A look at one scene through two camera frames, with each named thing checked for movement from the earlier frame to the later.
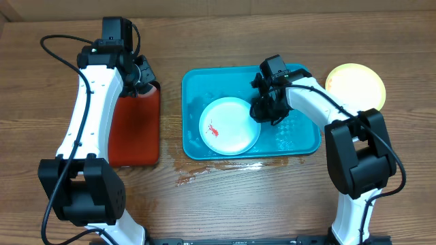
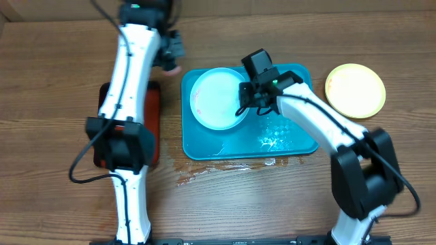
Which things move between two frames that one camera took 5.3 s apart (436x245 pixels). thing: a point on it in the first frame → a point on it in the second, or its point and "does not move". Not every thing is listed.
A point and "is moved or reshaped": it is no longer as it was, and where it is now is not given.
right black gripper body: (270, 109) → (250, 99)
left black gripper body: (143, 74) → (173, 47)
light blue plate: (227, 127) → (214, 99)
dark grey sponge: (144, 88) is moved or reshaped
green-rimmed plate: (357, 86) does not move
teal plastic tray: (296, 134) does not move
